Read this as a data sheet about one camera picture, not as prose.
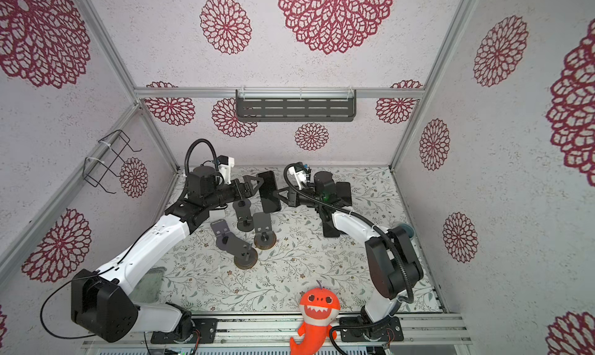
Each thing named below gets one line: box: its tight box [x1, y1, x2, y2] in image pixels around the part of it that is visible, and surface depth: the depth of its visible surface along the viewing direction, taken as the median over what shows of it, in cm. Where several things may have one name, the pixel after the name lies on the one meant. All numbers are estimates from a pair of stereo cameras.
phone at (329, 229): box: [320, 212, 341, 238], surface depth 68 cm
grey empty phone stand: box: [209, 218, 234, 252], surface depth 93 cm
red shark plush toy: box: [289, 286, 341, 355], surface depth 71 cm
